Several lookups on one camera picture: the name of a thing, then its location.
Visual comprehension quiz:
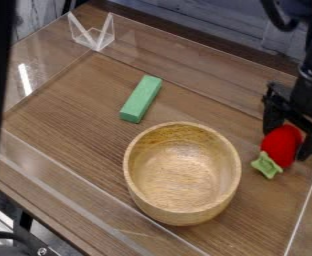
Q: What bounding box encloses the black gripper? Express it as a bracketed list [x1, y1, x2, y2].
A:
[262, 68, 312, 161]

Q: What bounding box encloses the red plush strawberry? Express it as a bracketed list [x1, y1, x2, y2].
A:
[251, 124, 303, 179]

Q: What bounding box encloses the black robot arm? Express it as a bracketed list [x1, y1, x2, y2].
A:
[261, 0, 312, 161]

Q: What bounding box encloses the wooden bowl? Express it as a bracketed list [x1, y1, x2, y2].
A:
[123, 122, 242, 226]

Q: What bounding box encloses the green rectangular block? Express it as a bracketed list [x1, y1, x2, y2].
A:
[120, 75, 163, 123]

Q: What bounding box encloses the clear acrylic corner bracket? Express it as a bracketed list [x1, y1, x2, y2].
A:
[67, 12, 115, 52]

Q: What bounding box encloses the clear acrylic enclosure wall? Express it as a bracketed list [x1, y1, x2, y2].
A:
[0, 131, 209, 256]

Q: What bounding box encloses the black table leg bracket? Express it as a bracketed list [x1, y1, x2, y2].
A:
[14, 210, 60, 256]

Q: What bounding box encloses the black cable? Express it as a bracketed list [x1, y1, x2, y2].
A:
[0, 229, 31, 256]

